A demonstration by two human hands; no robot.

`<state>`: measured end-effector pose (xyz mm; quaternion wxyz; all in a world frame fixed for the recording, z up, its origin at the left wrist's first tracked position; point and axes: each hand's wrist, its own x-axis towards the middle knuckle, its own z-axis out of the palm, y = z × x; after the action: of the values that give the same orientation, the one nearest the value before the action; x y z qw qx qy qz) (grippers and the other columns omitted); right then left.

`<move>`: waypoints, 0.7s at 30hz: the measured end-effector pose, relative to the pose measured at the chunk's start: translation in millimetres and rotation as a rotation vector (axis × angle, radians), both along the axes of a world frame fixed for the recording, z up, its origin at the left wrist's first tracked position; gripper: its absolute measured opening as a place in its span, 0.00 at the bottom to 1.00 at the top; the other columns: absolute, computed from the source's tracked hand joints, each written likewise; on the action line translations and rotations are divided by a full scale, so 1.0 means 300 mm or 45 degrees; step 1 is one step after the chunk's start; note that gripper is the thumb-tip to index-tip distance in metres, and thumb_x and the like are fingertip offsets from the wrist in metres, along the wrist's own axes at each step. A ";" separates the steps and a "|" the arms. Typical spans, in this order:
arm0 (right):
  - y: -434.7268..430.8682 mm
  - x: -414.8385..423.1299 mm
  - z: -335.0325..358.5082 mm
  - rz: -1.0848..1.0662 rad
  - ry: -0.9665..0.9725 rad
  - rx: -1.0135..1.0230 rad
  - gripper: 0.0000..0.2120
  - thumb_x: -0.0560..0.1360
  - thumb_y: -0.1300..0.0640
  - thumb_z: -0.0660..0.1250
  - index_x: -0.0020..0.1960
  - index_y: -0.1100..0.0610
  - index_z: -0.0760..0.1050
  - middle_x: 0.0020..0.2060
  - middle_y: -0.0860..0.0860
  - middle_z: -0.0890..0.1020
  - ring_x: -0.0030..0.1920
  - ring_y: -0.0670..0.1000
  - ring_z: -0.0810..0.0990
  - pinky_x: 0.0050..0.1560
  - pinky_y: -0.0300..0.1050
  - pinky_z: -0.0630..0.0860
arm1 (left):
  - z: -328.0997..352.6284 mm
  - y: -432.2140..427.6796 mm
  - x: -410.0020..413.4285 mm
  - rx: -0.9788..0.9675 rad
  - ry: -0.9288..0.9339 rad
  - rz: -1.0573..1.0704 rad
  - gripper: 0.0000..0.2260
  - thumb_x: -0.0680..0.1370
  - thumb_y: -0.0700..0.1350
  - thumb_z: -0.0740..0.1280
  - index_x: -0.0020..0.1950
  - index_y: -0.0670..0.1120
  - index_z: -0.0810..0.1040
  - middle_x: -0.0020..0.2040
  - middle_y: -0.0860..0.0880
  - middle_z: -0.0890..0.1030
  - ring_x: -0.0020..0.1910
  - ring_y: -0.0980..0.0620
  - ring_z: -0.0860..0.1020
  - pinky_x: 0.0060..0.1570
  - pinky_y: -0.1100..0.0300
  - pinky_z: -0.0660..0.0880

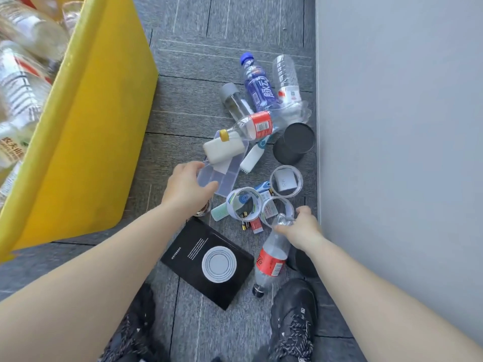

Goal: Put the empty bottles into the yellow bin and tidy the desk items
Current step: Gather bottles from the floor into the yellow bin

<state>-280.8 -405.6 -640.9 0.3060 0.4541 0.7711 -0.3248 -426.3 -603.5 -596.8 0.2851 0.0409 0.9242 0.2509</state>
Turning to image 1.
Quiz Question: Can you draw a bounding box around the blue plastic bottle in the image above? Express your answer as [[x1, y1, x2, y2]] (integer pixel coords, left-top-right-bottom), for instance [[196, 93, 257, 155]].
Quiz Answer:
[[240, 51, 282, 113]]

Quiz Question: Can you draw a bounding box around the person's right black shoe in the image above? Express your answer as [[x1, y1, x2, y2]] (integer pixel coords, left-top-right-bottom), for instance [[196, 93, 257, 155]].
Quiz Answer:
[[260, 279, 317, 362]]

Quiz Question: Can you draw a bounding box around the yellow cap plastic bottle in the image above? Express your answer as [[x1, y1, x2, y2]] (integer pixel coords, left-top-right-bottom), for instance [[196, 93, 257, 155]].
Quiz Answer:
[[219, 110, 282, 144]]

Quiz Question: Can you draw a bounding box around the person's left forearm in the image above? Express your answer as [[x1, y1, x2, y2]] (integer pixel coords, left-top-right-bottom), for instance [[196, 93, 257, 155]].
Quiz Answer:
[[0, 205, 189, 362]]

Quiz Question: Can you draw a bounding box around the yellow plastic bin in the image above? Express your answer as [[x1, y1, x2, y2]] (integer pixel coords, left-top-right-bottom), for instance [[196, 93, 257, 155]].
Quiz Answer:
[[0, 0, 159, 262]]

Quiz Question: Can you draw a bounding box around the grey cap plastic bottle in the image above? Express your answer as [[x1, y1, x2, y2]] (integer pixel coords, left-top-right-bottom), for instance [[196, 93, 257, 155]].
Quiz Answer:
[[220, 82, 256, 123]]

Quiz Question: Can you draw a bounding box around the black cap plastic bottle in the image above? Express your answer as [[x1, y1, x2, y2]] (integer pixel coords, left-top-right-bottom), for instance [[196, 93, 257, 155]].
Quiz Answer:
[[252, 214, 295, 298]]

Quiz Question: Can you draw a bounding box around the ribbed red label plastic bottle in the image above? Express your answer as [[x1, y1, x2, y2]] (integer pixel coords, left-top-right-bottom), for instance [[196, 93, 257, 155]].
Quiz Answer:
[[271, 53, 313, 124]]

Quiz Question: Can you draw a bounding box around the person's left hand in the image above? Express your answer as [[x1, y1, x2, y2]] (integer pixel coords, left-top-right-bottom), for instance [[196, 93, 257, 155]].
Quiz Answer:
[[161, 160, 219, 219]]

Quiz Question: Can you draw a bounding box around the black notebook white circle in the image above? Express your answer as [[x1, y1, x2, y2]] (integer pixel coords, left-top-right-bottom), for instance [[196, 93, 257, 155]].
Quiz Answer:
[[160, 216, 255, 312]]

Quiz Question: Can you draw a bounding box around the person's black shoe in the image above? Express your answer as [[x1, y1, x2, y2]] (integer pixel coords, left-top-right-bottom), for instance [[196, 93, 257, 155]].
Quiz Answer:
[[260, 279, 317, 362], [98, 284, 157, 362]]

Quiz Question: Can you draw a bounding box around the clear compartment box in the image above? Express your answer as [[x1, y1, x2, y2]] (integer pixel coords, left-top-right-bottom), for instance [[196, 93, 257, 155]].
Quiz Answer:
[[197, 130, 250, 199]]

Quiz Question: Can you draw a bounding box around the person's left black shoe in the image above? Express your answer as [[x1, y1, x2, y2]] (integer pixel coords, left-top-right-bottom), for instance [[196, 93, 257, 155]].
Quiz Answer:
[[98, 284, 157, 362]]

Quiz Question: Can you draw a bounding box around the white charger cube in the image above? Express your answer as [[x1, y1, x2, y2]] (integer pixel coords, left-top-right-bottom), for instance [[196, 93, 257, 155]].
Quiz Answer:
[[273, 170, 297, 192]]

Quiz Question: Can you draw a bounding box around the white paper tape roll cup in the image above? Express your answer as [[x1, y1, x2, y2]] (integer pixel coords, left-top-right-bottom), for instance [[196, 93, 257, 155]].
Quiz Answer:
[[270, 164, 304, 199]]

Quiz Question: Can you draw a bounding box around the cluster of discarded bottles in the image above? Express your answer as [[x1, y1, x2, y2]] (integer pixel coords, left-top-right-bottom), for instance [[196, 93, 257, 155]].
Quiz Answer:
[[0, 0, 84, 208]]

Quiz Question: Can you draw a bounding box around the person's right forearm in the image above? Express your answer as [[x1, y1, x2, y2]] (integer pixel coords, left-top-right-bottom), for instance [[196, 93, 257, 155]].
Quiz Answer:
[[301, 237, 483, 362]]

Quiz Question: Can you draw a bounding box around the clear tape roll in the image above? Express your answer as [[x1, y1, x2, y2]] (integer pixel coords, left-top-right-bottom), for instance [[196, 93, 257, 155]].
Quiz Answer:
[[225, 186, 264, 222], [260, 197, 295, 229]]

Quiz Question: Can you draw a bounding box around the person's right hand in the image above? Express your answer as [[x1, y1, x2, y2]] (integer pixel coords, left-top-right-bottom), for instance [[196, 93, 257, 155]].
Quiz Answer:
[[273, 205, 325, 255]]

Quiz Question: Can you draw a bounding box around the white power bank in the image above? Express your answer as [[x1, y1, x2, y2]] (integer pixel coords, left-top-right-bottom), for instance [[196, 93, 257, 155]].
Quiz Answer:
[[202, 131, 246, 165]]

